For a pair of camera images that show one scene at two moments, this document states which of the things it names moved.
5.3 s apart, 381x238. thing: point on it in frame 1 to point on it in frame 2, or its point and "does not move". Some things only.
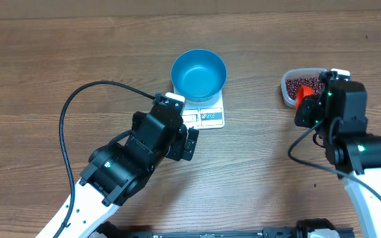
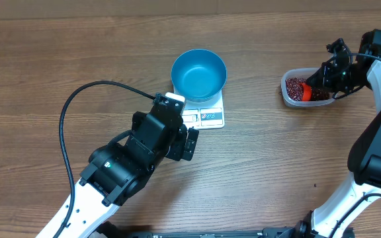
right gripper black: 306,111 to 325,78
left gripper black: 176,153 does not move
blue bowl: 199,75 does not move
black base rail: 313,228 does not move
